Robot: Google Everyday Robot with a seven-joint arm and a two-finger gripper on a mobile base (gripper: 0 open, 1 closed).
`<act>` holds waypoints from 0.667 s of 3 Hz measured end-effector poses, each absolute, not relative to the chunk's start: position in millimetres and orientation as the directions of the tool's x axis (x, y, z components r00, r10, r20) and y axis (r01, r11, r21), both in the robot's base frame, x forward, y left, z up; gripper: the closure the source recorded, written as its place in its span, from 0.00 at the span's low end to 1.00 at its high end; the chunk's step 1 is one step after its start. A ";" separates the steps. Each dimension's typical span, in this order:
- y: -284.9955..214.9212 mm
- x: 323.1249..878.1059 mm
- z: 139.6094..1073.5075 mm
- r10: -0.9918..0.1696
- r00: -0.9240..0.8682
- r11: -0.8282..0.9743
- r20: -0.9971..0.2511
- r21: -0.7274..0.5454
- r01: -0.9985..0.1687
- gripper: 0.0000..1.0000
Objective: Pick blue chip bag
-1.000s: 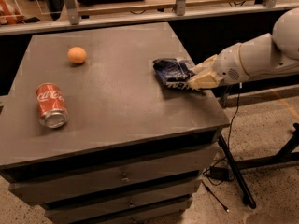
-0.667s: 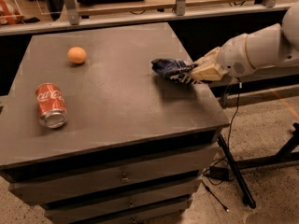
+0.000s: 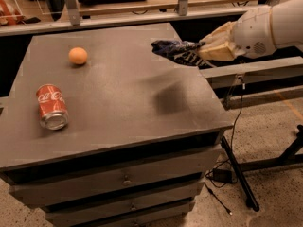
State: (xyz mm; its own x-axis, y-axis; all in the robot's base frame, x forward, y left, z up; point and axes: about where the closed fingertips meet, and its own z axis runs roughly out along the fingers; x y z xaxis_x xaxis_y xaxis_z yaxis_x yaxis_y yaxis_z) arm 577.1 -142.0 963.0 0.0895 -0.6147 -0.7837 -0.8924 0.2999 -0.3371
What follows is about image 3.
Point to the grey low bench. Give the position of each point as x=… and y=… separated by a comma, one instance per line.
x=232, y=76

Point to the orange fruit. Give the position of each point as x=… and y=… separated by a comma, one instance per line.
x=78, y=55

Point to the blue chip bag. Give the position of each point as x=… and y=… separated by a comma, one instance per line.
x=180, y=52

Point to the black power adapter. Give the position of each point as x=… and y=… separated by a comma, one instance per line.
x=222, y=176

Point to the orange white cloth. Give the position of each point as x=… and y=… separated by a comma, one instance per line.
x=9, y=15

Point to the grey metal railing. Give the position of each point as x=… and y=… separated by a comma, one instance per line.
x=76, y=16

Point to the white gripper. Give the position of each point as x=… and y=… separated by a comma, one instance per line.
x=252, y=32

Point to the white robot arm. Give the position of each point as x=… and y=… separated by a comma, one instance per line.
x=286, y=24

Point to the red cola can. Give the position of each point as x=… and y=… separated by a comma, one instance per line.
x=52, y=108

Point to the black stand leg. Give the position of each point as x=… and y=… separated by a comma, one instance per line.
x=289, y=157

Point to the grey drawer cabinet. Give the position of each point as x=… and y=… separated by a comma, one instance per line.
x=142, y=131

